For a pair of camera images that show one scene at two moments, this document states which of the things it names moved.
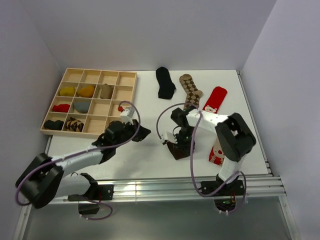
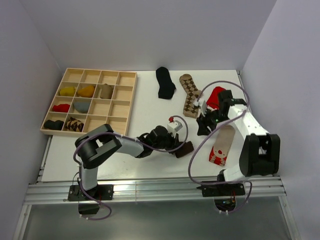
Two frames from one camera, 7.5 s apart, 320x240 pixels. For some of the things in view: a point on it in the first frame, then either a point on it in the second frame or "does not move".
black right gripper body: (184, 138) -> (211, 119)
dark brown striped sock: (178, 151) does not move
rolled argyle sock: (73, 124) does not move
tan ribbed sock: (106, 91) does not move
